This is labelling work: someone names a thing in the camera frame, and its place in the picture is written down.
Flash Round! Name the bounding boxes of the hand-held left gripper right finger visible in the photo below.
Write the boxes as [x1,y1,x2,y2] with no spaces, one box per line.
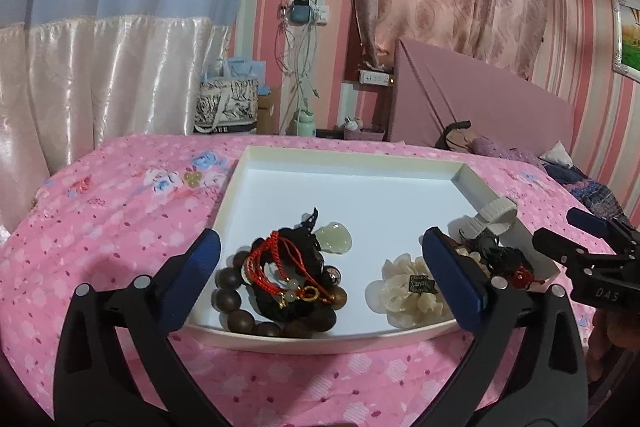
[421,227,591,427]

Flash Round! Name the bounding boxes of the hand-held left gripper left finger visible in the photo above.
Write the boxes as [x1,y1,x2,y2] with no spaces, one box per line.
[52,228,223,427]

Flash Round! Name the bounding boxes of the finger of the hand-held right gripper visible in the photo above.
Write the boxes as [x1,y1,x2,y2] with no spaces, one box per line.
[566,207,640,249]
[531,227,603,269]

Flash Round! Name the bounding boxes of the brown wooden bead bracelet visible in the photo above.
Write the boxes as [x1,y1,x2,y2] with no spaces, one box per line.
[214,249,348,339]

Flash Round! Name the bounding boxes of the red bead charm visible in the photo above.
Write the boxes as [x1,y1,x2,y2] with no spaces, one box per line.
[512,271,545,292]

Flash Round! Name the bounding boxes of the black cord bracelet bundle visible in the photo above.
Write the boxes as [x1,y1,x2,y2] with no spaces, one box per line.
[450,229,531,293]

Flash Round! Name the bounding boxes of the cream flower hair scrunchie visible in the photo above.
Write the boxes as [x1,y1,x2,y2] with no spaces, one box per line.
[365,254,453,327]

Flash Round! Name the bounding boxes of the red cord bracelet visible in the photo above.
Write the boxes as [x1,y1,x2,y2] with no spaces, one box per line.
[244,231,341,308]

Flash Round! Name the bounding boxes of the cream ribbed strap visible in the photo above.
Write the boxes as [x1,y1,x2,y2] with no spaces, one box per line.
[452,197,518,238]

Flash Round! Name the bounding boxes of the pale green jade pendant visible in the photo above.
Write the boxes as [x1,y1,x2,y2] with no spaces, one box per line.
[314,221,355,254]

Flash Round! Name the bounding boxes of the white shallow tray box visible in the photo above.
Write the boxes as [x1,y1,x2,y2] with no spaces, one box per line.
[182,146,561,355]

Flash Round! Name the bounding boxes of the person's right hand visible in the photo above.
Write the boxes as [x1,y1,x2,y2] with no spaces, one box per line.
[585,307,640,380]

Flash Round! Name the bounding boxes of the white pillow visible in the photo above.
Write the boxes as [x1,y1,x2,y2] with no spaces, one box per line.
[540,141,573,165]

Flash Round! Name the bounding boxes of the pink floral blanket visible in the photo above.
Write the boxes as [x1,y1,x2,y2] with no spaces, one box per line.
[0,132,640,427]

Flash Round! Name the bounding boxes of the pink padded headboard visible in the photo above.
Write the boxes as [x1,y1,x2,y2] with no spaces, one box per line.
[387,38,575,160]

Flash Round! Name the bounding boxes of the pink plastic basket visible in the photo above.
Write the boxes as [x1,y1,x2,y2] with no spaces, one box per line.
[344,126,386,142]

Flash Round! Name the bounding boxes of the black and white printed tote bag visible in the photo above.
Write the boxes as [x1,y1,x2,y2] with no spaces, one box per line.
[193,77,261,135]

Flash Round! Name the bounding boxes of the brown cardboard box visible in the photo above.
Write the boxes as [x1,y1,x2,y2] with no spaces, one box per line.
[257,87,281,134]

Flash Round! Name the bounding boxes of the green water bottle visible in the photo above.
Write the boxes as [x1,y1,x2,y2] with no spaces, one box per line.
[292,108,317,138]

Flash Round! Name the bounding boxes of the light blue gift bag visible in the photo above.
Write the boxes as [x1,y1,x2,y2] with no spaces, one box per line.
[202,57,268,82]

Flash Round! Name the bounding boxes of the blue and cream satin curtain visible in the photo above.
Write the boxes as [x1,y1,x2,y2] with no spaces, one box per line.
[0,0,278,233]

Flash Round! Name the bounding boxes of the blue charger device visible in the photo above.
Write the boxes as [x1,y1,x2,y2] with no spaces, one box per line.
[291,0,313,25]

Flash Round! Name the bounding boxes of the brown bag with black strap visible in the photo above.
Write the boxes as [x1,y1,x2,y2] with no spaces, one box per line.
[434,121,476,152]

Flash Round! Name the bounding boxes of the framed wall picture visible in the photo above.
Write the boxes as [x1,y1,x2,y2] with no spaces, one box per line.
[610,0,640,82]

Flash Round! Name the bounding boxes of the bundle of charging cables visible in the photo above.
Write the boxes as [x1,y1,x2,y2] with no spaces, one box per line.
[277,0,323,112]

